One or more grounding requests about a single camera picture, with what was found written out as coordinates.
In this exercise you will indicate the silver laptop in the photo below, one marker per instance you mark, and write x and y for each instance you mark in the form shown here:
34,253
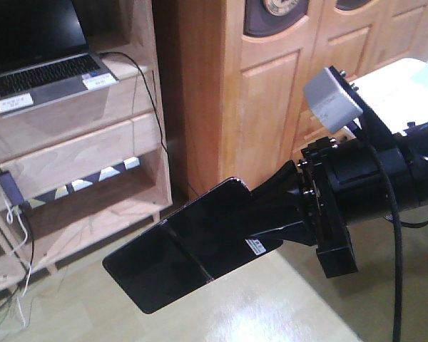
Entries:
44,56

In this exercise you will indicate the wooden shelf unit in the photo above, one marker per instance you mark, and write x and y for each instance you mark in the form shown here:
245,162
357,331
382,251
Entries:
91,165

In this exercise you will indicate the white adjustable desk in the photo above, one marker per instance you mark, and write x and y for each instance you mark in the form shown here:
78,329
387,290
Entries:
397,93

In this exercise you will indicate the black power brick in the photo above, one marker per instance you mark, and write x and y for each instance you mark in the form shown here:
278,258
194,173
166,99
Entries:
10,188

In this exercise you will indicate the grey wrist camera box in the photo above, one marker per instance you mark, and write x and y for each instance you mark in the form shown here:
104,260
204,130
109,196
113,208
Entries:
329,102

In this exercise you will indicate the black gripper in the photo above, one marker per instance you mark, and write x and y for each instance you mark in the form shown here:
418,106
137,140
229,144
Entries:
353,182

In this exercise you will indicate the black foldable phone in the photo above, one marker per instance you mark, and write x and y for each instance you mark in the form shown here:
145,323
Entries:
192,247

